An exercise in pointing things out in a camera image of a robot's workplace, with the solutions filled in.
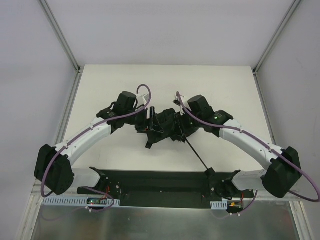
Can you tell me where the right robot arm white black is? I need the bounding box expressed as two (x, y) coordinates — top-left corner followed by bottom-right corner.
(174, 94), (302, 199)

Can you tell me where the white cable duct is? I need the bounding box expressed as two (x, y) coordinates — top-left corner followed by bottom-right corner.
(210, 201), (231, 210)
(42, 196), (120, 208)

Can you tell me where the right circuit board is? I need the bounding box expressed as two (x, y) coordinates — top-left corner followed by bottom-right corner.
(228, 201), (244, 209)

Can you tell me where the right white cable duct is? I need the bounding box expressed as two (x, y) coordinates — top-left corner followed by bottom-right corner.
(210, 201), (231, 210)

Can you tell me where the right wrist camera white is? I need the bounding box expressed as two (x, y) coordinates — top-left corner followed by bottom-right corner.
(173, 94), (187, 106)

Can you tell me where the circuit board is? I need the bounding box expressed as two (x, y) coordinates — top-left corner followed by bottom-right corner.
(86, 197), (108, 205)
(228, 201), (244, 209)

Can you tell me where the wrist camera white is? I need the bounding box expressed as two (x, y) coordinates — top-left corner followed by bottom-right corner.
(173, 94), (187, 106)
(136, 93), (150, 106)

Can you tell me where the left aluminium frame post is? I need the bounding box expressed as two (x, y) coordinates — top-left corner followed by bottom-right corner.
(37, 0), (85, 73)

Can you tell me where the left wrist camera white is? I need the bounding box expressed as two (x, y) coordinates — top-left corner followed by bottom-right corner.
(136, 93), (150, 106)

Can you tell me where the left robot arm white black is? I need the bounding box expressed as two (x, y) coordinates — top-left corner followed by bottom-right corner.
(34, 91), (152, 198)

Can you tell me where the black folding umbrella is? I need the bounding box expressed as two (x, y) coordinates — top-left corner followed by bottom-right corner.
(142, 108), (216, 178)

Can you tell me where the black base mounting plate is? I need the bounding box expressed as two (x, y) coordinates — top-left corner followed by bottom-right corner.
(91, 167), (254, 209)

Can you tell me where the right aluminium frame post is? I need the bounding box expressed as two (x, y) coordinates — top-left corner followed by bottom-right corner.
(252, 0), (305, 75)

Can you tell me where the left white cable duct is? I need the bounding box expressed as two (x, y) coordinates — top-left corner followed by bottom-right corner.
(42, 196), (120, 208)

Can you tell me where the aluminium frame post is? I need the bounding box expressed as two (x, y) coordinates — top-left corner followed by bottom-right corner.
(252, 0), (305, 75)
(37, 0), (85, 73)

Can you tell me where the left circuit board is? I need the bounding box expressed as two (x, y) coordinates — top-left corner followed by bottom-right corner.
(86, 197), (108, 205)

